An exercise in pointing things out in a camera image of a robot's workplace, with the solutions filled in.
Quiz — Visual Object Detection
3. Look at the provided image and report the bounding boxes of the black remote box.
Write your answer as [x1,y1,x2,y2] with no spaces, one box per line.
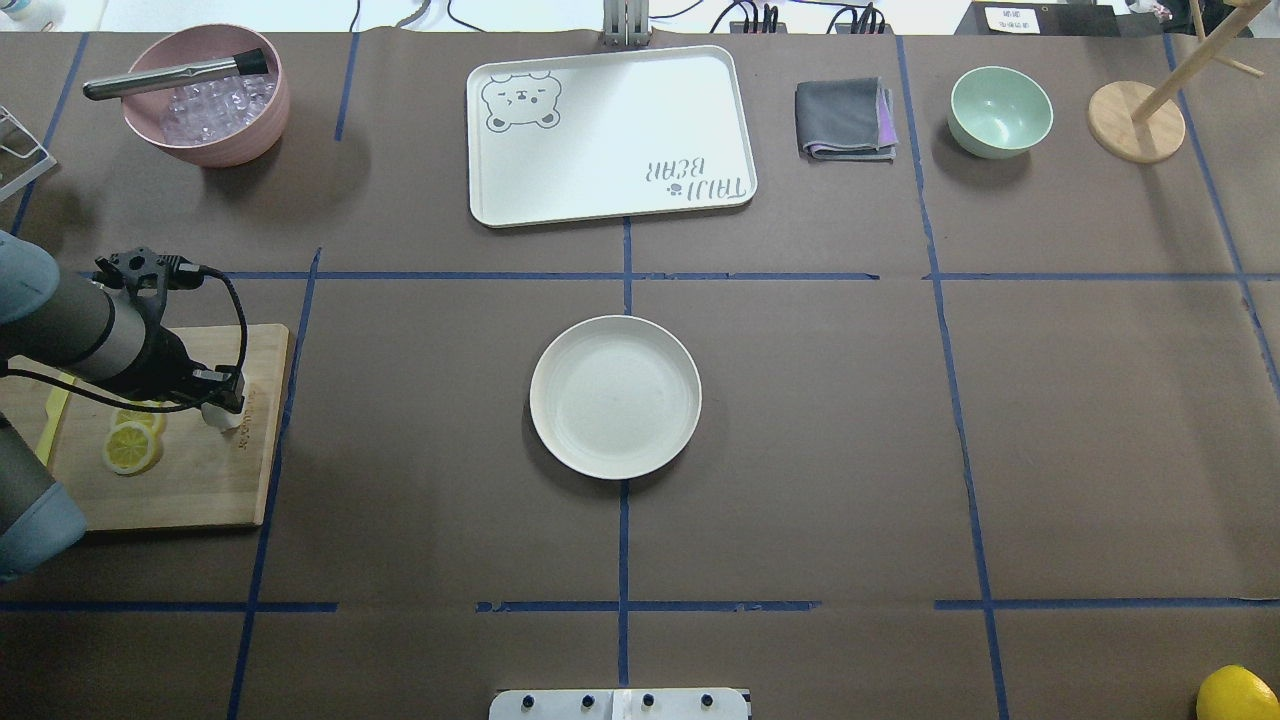
[954,1,1115,36]

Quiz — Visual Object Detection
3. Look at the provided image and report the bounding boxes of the far lemon slice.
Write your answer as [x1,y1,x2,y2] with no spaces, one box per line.
[101,421,163,477]

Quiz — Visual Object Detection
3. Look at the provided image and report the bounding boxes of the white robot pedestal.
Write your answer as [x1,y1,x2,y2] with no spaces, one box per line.
[488,687,753,719]

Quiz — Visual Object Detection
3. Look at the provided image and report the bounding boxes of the steel muddler tool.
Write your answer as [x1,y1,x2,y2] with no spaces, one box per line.
[82,47,270,101]

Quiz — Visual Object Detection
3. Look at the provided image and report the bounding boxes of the white bear tray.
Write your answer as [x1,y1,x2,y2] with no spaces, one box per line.
[466,45,758,228]

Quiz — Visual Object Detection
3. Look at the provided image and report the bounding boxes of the yellow lemon left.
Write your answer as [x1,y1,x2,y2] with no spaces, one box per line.
[1196,665,1279,719]

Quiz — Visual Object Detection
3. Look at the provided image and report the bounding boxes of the black power strip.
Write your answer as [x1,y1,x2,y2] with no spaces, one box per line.
[710,1,892,35]

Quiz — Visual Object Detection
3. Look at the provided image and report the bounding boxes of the wooden mug tree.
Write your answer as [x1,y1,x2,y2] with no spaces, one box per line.
[1085,1,1270,164]

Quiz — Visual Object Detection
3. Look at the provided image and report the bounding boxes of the middle lemon slice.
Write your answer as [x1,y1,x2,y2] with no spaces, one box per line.
[110,401,166,436]

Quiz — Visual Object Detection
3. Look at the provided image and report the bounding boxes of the aluminium frame post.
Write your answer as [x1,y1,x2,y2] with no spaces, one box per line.
[602,0,652,47]

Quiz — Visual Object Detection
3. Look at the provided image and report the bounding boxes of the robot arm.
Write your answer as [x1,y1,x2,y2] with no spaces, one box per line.
[1,234,248,582]

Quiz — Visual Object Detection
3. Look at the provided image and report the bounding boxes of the bamboo cutting board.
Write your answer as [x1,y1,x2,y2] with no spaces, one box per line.
[49,323,293,530]

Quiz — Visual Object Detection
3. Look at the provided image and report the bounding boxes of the ice cubes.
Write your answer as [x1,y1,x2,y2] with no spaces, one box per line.
[161,74,278,146]

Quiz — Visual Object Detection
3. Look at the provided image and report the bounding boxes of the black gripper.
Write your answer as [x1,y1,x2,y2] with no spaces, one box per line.
[125,325,244,415]

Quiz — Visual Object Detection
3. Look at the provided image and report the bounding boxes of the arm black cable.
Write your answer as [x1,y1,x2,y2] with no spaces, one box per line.
[0,264,250,415]

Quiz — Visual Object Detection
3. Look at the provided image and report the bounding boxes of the lemon slice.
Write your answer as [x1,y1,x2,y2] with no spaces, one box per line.
[101,421,163,477]
[110,401,166,436]

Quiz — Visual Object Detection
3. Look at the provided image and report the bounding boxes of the folded grey cloth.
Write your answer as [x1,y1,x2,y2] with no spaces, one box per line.
[795,76,899,161]

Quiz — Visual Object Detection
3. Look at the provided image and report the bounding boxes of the pink bowl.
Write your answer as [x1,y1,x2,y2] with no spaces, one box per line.
[122,24,291,168]

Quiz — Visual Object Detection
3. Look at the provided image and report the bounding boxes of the white steamed bun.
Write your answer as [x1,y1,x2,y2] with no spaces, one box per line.
[200,404,244,432]

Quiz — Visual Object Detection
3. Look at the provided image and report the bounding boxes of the yellow plastic knife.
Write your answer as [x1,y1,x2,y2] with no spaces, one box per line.
[35,373,76,468]

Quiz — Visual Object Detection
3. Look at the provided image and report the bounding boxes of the white wire cup rack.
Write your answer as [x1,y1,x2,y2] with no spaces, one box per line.
[1,106,58,202]

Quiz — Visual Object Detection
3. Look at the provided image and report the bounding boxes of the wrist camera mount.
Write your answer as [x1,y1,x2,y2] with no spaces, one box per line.
[90,247,206,293]

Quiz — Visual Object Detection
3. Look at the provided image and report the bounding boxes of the mint green bowl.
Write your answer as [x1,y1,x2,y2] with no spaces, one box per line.
[947,67,1055,160]

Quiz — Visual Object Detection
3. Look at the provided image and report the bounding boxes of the beige round plate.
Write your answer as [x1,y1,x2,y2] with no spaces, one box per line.
[529,315,703,480]

